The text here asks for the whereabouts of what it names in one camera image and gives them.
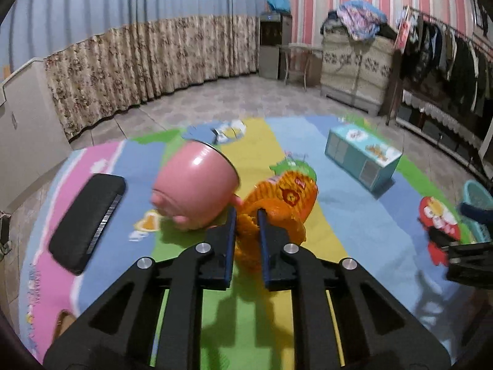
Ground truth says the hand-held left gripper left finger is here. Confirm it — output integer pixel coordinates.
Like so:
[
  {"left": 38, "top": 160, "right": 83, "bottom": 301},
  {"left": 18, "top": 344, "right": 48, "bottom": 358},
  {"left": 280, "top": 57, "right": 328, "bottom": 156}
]
[{"left": 44, "top": 206, "right": 237, "bottom": 370}]

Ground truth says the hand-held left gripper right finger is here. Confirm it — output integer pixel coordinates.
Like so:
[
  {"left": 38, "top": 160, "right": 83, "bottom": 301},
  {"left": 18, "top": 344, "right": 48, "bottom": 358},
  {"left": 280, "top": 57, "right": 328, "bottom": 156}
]
[{"left": 257, "top": 208, "right": 451, "bottom": 370}]

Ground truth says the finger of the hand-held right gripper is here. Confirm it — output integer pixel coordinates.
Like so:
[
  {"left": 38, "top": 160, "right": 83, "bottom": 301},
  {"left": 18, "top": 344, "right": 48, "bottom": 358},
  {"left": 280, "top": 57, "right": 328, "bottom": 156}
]
[
  {"left": 460, "top": 200, "right": 493, "bottom": 226},
  {"left": 428, "top": 227, "right": 461, "bottom": 248}
]

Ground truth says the teal plastic basket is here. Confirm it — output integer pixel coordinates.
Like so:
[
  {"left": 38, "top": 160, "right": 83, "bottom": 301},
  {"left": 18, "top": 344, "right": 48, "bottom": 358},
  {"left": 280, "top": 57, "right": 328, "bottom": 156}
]
[{"left": 460, "top": 180, "right": 493, "bottom": 241}]

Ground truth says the orange snack bag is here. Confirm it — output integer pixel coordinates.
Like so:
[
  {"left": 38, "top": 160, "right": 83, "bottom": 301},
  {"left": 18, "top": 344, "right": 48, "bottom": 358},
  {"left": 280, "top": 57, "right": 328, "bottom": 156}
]
[{"left": 235, "top": 170, "right": 320, "bottom": 274}]

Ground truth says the pink bowl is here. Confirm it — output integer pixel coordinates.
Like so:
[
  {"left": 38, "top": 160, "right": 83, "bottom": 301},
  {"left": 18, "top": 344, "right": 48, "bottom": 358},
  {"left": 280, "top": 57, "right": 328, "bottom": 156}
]
[{"left": 150, "top": 141, "right": 244, "bottom": 234}]

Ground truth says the cartoon printed mat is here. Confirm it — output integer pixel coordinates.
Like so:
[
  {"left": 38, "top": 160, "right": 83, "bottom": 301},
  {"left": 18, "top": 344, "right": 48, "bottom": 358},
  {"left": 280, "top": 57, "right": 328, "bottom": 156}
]
[{"left": 17, "top": 115, "right": 478, "bottom": 370}]

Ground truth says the white lace cloth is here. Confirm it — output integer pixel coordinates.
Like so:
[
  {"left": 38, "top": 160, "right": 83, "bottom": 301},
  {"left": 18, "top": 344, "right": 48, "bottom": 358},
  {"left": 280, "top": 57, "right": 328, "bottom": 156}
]
[{"left": 402, "top": 90, "right": 488, "bottom": 143}]

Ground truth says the light blue box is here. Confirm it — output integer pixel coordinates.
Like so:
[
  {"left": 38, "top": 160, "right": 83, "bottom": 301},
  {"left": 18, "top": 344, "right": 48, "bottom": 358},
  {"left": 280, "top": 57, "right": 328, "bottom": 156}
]
[{"left": 324, "top": 124, "right": 403, "bottom": 193}]

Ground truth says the black flat case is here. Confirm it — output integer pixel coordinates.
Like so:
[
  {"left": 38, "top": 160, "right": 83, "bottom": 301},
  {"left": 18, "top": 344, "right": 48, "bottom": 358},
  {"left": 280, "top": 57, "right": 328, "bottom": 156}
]
[{"left": 48, "top": 173, "right": 127, "bottom": 276}]

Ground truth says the row of hanging clothes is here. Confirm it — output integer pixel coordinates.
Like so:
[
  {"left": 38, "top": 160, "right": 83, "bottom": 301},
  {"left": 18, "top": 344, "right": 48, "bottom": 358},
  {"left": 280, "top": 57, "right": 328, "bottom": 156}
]
[{"left": 401, "top": 17, "right": 493, "bottom": 118}]

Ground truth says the brown phone case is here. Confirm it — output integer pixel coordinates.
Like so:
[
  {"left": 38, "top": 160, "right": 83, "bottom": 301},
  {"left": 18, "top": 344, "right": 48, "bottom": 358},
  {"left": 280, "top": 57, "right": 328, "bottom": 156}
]
[{"left": 56, "top": 310, "right": 78, "bottom": 336}]

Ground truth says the pink hanging bag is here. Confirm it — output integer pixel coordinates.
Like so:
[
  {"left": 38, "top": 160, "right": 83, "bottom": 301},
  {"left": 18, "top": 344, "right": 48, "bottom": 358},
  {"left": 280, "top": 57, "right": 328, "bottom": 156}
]
[{"left": 395, "top": 19, "right": 411, "bottom": 52}]

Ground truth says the clothes rack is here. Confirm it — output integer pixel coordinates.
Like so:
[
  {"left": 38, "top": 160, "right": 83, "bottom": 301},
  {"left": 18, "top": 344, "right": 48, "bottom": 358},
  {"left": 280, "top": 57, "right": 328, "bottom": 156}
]
[{"left": 387, "top": 6, "right": 493, "bottom": 170}]

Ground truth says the water dispenser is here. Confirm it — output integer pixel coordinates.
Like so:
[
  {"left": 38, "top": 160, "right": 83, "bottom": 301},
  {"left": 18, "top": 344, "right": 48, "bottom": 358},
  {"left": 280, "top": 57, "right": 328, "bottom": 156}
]
[{"left": 258, "top": 11, "right": 293, "bottom": 81}]

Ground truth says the small folding table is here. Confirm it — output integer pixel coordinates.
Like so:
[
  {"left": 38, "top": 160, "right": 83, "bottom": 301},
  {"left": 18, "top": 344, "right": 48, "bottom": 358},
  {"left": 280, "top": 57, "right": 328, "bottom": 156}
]
[{"left": 279, "top": 42, "right": 322, "bottom": 89}]

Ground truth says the blue floral curtain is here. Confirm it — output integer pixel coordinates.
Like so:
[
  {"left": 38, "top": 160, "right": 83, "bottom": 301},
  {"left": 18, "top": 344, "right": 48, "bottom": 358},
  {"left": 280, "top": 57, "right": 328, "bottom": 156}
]
[{"left": 0, "top": 0, "right": 266, "bottom": 143}]

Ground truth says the pile of bedding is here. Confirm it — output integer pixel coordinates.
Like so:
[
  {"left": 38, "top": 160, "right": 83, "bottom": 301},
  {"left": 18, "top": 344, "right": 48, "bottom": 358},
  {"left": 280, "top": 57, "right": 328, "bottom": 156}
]
[{"left": 321, "top": 0, "right": 399, "bottom": 41}]

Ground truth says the white cabinet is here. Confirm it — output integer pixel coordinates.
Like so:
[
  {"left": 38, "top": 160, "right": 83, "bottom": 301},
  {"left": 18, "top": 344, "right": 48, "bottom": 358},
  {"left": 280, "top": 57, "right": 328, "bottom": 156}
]
[{"left": 0, "top": 57, "right": 74, "bottom": 216}]

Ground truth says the arched window wall poster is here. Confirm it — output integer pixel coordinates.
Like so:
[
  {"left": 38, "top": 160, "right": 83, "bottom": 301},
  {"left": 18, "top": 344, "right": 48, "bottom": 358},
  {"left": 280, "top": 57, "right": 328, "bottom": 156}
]
[{"left": 472, "top": 0, "right": 491, "bottom": 27}]

